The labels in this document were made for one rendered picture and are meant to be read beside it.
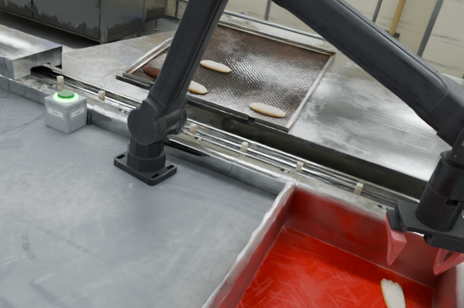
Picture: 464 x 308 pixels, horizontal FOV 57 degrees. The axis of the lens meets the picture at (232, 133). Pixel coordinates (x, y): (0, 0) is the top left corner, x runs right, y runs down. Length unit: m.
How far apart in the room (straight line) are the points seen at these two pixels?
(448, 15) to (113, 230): 3.83
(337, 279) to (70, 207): 0.51
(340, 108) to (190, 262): 0.67
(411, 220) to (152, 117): 0.49
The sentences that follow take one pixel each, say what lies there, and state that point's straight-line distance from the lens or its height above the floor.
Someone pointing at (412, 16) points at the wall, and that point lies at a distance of 4.62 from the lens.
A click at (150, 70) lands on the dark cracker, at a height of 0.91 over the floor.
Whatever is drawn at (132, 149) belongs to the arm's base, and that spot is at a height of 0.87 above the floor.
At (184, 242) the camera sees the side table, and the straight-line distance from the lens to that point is 0.81.
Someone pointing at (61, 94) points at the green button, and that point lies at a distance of 1.10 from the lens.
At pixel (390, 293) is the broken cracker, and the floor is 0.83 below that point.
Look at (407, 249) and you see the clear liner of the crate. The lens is 0.85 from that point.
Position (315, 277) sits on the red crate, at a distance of 0.81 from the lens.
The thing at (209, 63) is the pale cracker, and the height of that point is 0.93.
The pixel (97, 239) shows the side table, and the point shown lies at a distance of 0.81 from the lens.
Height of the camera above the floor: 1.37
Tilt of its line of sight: 28 degrees down
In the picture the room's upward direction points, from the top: 11 degrees clockwise
